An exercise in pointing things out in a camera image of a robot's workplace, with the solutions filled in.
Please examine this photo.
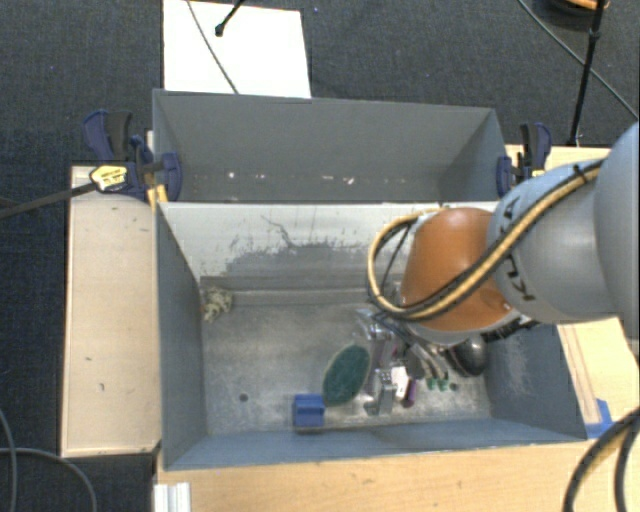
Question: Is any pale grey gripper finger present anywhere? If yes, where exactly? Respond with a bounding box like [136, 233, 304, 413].
[363, 368, 398, 417]
[393, 367, 413, 403]

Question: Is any pale wood flat board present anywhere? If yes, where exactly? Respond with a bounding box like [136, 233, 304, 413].
[59, 164, 162, 458]

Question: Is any black cylinder on white bracket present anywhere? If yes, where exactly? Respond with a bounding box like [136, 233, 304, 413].
[448, 334, 490, 378]

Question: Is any beige crumpled lump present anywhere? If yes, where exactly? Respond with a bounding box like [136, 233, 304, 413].
[201, 286, 235, 322]

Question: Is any dark green oval sponge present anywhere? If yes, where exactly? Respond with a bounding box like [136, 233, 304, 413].
[321, 343, 372, 408]

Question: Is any grey metal bin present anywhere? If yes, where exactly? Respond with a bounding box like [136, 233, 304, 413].
[151, 88, 590, 472]

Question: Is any blue block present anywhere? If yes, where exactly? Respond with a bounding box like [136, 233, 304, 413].
[291, 393, 327, 430]

